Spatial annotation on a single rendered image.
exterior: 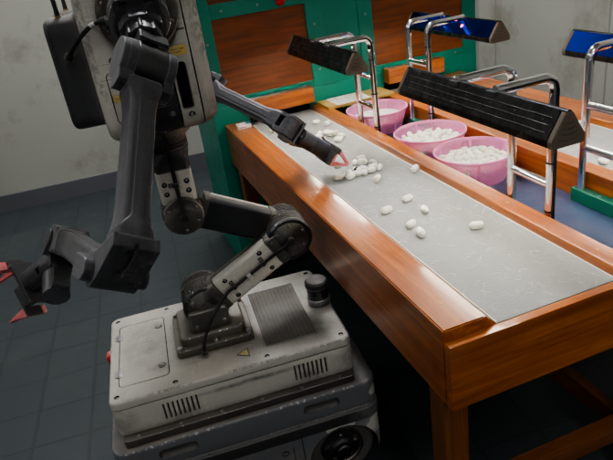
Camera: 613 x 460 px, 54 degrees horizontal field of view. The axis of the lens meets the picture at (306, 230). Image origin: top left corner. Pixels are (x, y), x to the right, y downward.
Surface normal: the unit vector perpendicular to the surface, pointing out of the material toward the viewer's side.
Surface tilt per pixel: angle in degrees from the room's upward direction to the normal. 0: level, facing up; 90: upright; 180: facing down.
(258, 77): 90
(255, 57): 90
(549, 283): 0
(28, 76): 90
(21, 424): 0
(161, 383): 0
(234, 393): 90
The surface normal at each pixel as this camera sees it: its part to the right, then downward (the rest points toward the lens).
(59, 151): 0.26, 0.39
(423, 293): -0.14, -0.89
